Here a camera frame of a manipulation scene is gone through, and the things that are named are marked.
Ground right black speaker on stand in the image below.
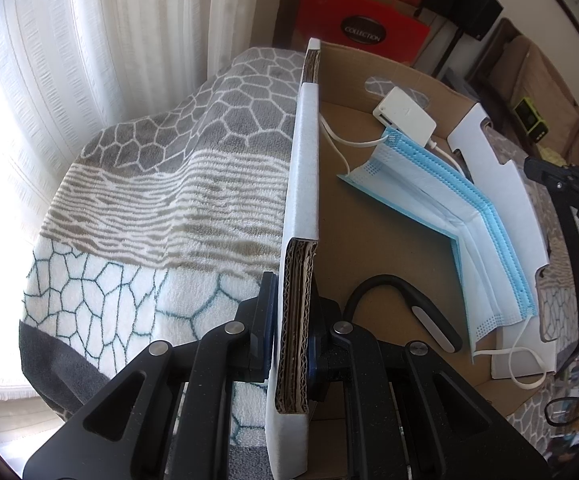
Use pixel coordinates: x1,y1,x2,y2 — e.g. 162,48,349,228
433,0,503,77

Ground green alarm clock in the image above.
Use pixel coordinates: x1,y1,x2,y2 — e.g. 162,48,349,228
513,96,550,143

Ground cardboard tray box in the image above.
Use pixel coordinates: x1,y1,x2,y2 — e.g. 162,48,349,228
266,39,549,479

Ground brown padded headboard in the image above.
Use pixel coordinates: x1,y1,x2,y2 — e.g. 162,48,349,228
467,18,579,166

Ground red collection gift bag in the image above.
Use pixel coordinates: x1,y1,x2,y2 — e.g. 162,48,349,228
291,0,431,65

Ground blue surgical face masks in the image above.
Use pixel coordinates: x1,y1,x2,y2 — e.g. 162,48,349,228
336,127,555,392

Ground patterned grey white blanket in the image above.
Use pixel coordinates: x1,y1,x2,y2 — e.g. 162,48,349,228
16,45,311,480

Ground white USB hub with cable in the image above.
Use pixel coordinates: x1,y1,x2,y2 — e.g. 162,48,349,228
319,87,465,177

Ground white sheer curtain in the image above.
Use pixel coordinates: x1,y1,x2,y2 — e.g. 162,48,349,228
0,0,257,401

